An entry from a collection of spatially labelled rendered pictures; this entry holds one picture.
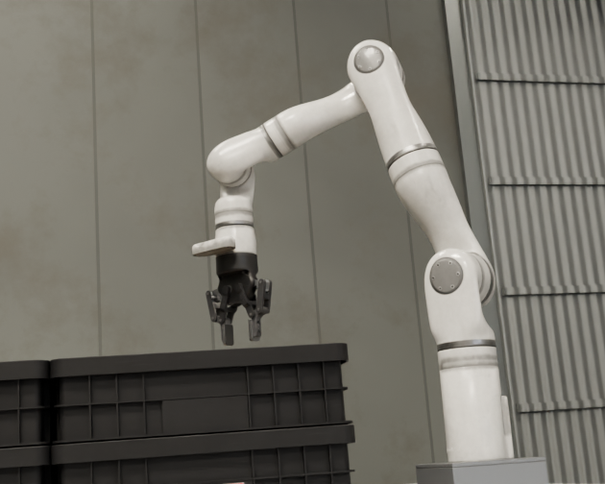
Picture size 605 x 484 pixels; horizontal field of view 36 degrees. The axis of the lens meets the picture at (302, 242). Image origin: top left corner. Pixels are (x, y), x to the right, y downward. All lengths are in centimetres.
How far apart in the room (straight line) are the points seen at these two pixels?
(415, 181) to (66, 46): 235
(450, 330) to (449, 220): 20
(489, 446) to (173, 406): 49
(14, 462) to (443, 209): 77
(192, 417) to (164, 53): 261
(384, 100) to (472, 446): 59
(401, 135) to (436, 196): 12
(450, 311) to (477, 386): 12
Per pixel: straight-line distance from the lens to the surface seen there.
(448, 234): 158
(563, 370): 384
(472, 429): 147
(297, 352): 128
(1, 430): 129
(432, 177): 157
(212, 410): 127
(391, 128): 161
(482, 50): 408
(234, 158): 170
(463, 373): 147
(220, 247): 163
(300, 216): 361
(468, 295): 148
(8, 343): 341
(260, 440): 127
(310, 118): 171
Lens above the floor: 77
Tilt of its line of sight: 13 degrees up
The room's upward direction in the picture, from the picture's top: 4 degrees counter-clockwise
